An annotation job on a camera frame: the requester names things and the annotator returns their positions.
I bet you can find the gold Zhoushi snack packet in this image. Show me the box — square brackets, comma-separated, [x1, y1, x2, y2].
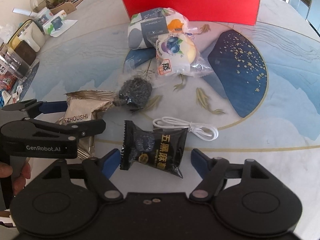
[56, 90, 114, 160]

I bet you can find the white USB cable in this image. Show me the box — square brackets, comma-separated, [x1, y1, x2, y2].
[152, 116, 219, 142]

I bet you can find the black sesame snack packet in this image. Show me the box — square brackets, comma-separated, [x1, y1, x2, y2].
[120, 120, 188, 178]

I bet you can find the dark ball clear wrapper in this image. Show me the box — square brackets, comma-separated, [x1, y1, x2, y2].
[113, 77, 152, 112]

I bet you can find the blueberry bread packet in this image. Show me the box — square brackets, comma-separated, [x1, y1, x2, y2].
[148, 33, 213, 77]

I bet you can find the person's left hand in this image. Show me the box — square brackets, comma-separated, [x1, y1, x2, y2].
[0, 161, 32, 196]

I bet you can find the yellow rimmed tray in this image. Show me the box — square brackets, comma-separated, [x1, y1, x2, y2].
[8, 20, 46, 66]

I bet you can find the small tissue pack on table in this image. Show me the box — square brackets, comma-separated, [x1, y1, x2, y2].
[42, 10, 77, 37]

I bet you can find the white tall cabinet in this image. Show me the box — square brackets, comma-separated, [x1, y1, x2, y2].
[289, 0, 319, 34]

